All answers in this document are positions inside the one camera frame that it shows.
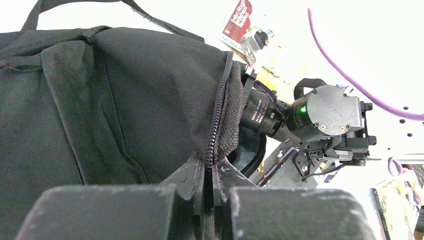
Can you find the yellow green children book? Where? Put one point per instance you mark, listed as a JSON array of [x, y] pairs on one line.
[[272, 37]]

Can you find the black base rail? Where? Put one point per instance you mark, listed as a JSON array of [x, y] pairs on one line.
[[282, 167]]

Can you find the black fabric student bag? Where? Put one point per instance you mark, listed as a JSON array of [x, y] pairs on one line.
[[93, 120]]

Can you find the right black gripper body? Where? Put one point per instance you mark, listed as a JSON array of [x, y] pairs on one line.
[[262, 112]]

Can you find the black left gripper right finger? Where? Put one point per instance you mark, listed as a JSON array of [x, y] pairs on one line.
[[226, 202]]

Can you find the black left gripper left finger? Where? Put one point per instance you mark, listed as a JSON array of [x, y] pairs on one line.
[[187, 209]]

